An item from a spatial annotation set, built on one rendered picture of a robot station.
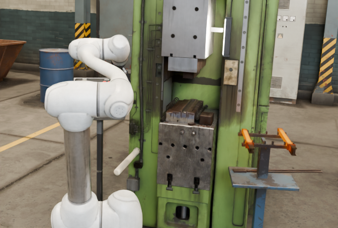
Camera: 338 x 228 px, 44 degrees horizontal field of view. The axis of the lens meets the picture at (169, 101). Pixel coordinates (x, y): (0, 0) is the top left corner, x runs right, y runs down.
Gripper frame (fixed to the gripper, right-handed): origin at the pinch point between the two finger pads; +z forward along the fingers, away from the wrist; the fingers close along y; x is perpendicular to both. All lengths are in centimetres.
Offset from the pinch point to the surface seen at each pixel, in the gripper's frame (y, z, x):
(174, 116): -28, 55, -26
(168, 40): 15, 30, -45
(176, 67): -3, 38, -42
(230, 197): -96, 85, -37
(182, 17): 20, 20, -59
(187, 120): -35, 53, -33
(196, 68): -11, 34, -52
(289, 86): -11, 491, -349
